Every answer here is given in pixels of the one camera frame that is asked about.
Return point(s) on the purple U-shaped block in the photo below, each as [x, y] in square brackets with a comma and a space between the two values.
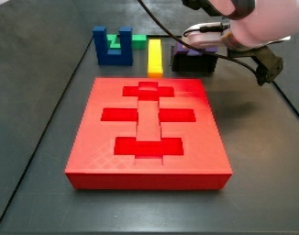
[179, 49]

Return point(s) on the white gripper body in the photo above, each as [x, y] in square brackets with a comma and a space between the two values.
[208, 35]

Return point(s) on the green zigzag block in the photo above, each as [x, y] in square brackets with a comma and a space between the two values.
[139, 42]

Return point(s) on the red puzzle board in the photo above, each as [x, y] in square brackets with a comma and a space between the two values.
[148, 137]

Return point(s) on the yellow long bar block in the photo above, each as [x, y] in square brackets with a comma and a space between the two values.
[155, 59]

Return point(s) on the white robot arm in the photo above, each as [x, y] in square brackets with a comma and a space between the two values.
[257, 23]

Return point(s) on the black angle fixture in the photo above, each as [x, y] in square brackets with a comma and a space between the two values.
[192, 64]

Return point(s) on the blue U-shaped block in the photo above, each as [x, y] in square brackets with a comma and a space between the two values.
[108, 56]

